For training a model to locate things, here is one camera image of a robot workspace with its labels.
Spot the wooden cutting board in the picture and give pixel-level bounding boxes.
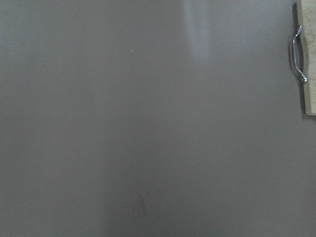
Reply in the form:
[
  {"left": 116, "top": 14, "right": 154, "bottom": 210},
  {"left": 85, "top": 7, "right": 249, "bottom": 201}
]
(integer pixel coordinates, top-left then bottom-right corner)
[{"left": 291, "top": 0, "right": 316, "bottom": 116}]

